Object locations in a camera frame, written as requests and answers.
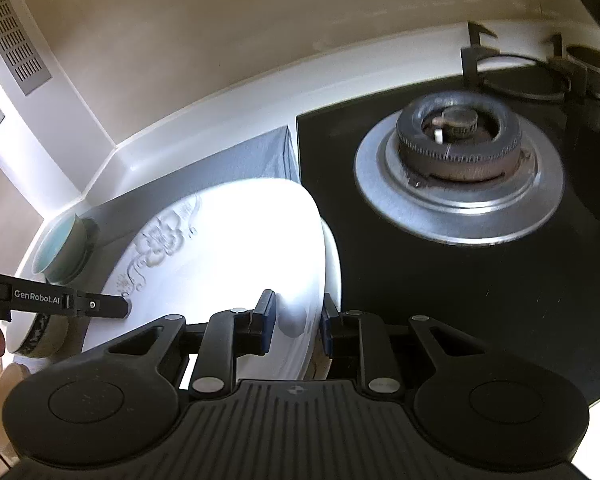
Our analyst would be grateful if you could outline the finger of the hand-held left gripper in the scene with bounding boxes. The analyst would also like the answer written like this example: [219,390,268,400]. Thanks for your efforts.
[75,290,132,319]

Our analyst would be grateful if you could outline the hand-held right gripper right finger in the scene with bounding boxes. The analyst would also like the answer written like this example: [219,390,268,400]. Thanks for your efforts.
[321,294,486,397]

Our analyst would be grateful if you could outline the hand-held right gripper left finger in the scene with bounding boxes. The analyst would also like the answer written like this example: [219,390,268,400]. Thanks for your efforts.
[105,289,278,403]

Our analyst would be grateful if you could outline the white bowl with blue pattern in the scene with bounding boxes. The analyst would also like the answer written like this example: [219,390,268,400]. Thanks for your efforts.
[7,312,71,361]

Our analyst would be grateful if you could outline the white embossed plate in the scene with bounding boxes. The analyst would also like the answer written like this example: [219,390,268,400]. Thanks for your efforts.
[82,178,331,381]

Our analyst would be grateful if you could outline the plain white plate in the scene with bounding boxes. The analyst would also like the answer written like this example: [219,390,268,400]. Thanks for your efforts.
[305,217,342,381]

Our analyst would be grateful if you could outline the black glass gas stove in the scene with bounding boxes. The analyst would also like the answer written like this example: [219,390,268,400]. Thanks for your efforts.
[296,20,600,411]

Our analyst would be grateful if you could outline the grey cloth mat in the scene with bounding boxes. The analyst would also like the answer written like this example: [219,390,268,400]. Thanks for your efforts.
[87,127,301,261]

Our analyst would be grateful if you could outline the large grey vent grille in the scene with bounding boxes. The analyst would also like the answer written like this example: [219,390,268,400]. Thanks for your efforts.
[0,0,53,96]

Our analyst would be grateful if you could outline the black pan support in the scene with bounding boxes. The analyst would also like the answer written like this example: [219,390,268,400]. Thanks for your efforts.
[460,21,600,106]

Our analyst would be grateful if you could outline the gas burner with silver ring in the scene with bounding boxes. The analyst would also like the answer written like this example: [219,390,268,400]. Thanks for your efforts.
[354,91,566,246]

